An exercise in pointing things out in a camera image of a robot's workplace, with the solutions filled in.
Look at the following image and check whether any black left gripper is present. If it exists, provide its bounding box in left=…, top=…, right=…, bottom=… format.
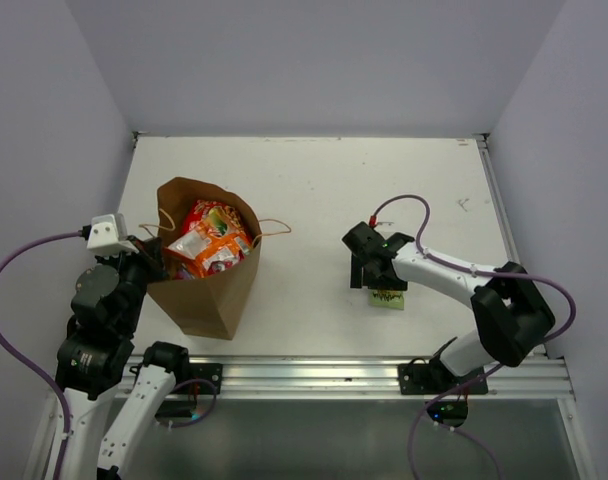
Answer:
left=95, top=233, right=170, bottom=333

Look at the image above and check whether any purple candy packet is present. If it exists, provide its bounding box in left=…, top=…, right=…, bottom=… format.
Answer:
left=172, top=265, right=196, bottom=280

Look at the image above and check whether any green small snack packet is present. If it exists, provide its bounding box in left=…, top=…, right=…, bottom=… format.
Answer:
left=368, top=290, right=405, bottom=310

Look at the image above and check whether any orange white snack packet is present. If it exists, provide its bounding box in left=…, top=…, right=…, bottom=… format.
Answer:
left=166, top=230, right=252, bottom=278

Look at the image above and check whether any brown paper bag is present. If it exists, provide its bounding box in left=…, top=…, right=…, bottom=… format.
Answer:
left=148, top=177, right=268, bottom=340

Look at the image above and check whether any red snack packet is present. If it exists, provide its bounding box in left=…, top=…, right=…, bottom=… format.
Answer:
left=182, top=200, right=243, bottom=238

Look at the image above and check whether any pink small snack packet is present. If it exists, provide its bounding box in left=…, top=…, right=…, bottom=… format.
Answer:
left=204, top=256, right=239, bottom=276

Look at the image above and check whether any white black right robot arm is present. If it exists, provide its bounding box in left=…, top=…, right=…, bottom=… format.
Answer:
left=342, top=222, right=555, bottom=393

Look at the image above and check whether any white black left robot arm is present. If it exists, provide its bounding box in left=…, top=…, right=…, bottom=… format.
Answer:
left=45, top=235, right=220, bottom=479

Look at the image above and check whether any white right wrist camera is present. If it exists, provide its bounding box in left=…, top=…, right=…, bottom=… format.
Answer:
left=368, top=216, right=395, bottom=238

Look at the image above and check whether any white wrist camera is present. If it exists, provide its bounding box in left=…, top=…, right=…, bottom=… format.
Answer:
left=87, top=213, right=137, bottom=257
left=368, top=216, right=395, bottom=238

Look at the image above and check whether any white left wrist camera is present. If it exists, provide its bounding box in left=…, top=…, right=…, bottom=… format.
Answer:
left=87, top=213, right=137, bottom=257

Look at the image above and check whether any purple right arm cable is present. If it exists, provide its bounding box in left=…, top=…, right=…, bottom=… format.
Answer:
left=372, top=194, right=579, bottom=480

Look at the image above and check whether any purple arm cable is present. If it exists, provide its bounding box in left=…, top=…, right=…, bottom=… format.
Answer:
left=0, top=230, right=88, bottom=474
left=372, top=194, right=579, bottom=480

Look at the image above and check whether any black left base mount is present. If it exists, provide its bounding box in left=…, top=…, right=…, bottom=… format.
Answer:
left=155, top=363, right=223, bottom=428

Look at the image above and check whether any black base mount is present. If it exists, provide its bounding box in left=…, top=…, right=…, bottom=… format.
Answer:
left=397, top=358, right=489, bottom=428
left=155, top=363, right=223, bottom=428

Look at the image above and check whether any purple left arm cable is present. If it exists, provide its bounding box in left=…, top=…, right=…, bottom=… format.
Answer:
left=0, top=230, right=88, bottom=474

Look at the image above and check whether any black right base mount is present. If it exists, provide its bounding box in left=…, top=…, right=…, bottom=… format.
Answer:
left=397, top=358, right=489, bottom=428

